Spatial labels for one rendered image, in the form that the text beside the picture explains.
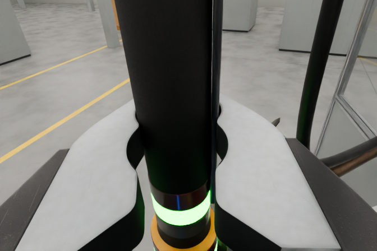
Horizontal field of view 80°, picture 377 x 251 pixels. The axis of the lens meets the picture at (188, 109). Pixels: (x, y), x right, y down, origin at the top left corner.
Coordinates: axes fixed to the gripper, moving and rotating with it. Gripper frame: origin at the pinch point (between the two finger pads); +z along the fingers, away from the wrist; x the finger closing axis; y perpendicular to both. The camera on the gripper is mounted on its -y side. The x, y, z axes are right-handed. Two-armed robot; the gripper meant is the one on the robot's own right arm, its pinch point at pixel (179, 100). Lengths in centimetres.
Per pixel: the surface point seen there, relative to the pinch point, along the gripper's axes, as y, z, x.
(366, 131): 64, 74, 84
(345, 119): 69, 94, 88
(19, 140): 161, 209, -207
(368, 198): 87, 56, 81
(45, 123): 161, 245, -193
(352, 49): 34, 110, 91
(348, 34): 116, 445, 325
